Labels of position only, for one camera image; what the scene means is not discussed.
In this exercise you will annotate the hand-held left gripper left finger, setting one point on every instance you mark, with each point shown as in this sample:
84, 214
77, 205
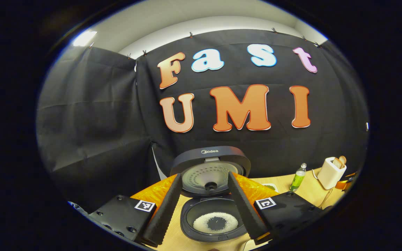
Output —
164, 212

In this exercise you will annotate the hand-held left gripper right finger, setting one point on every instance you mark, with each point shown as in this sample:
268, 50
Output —
245, 209

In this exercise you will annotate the black rice cooker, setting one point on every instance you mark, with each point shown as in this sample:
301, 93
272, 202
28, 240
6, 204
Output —
223, 156

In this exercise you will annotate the toast bread slice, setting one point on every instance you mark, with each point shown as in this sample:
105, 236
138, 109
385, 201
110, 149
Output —
342, 160
336, 162

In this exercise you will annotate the ceiling light panel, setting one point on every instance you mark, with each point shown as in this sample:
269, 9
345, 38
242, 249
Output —
84, 38

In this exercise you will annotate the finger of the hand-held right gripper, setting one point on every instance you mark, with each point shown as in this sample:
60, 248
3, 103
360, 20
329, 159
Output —
343, 184

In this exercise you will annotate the white toaster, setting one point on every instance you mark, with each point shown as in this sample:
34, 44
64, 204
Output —
328, 175

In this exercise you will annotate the white rice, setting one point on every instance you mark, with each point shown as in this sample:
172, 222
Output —
201, 223

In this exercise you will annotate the white divided grain dish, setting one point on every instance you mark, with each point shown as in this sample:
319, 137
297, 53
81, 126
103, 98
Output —
270, 187

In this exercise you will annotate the green plastic bottle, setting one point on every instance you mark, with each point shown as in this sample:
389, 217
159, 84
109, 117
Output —
297, 181

